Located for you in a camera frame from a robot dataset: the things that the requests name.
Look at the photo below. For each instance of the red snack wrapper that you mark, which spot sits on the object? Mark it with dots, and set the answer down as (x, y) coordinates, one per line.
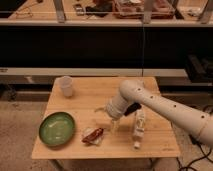
(92, 136)

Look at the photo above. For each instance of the translucent plastic cup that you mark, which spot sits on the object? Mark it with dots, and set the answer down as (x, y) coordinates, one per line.
(65, 84)

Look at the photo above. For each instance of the dark equipment at right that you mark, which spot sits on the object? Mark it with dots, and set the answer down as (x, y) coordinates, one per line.
(199, 70)

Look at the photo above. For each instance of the green round plate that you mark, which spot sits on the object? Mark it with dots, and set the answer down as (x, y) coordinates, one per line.
(57, 129)

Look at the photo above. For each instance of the clear plastic bottle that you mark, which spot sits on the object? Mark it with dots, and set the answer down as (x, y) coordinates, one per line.
(139, 128)

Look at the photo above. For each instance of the tray with clutter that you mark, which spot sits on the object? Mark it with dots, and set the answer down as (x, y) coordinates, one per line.
(133, 9)

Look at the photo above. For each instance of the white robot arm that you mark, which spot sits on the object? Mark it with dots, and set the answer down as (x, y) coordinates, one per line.
(197, 123)

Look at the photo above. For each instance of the wooden table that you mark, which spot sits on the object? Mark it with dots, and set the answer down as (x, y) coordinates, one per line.
(158, 151)

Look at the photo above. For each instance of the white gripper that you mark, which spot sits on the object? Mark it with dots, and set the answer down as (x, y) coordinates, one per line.
(115, 108)

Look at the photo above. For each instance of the black smartphone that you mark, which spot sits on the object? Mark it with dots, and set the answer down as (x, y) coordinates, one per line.
(132, 108)

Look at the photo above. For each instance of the black device on shelf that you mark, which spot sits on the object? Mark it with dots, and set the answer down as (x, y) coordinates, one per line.
(79, 9)

